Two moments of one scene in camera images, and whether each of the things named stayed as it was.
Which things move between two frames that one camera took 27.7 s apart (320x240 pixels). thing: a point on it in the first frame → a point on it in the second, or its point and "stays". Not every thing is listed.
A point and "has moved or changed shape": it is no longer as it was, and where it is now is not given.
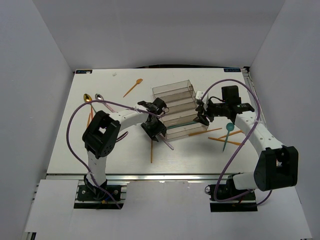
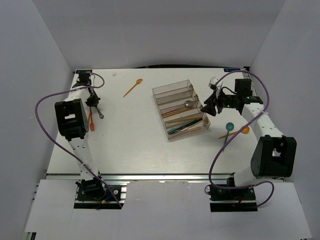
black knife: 122,136 → 188,124
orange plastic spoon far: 138,81 stays
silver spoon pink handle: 98,96 → 188,104
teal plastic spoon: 229,127 stays
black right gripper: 204,112 → 211,101
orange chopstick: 151,152 → 176,113
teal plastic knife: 181,124 has moved or changed shape
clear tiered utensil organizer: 181,100 stays
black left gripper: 160,128 → 95,101
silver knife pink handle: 170,146 → 192,127
